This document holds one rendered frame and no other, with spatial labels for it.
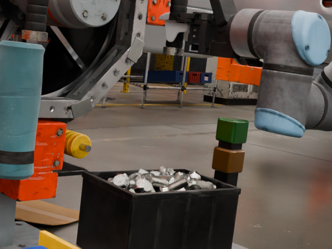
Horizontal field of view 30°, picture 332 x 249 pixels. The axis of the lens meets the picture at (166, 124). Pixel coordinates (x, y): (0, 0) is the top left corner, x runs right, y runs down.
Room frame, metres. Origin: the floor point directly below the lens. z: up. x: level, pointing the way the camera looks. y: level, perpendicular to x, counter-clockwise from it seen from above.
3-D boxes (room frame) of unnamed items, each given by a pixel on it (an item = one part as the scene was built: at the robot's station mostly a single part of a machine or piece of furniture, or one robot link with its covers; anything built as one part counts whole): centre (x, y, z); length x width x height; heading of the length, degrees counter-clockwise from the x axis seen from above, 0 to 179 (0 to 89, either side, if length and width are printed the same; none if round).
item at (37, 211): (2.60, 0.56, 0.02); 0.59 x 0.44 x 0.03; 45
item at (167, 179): (0.92, 0.00, 0.51); 0.20 x 0.14 x 0.13; 127
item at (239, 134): (1.03, -0.11, 0.64); 0.04 x 0.04 x 0.04; 45
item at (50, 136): (1.38, 0.32, 0.48); 0.16 x 0.12 x 0.17; 45
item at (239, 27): (1.18, -0.14, 0.81); 0.10 x 0.05 x 0.09; 135
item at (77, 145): (1.51, 0.28, 0.51); 0.29 x 0.06 x 0.06; 45
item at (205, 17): (1.23, -0.08, 0.80); 0.12 x 0.08 x 0.09; 45
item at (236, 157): (1.03, -0.11, 0.59); 0.04 x 0.04 x 0.04; 45
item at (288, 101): (1.11, -0.21, 0.69); 0.12 x 0.09 x 0.12; 135
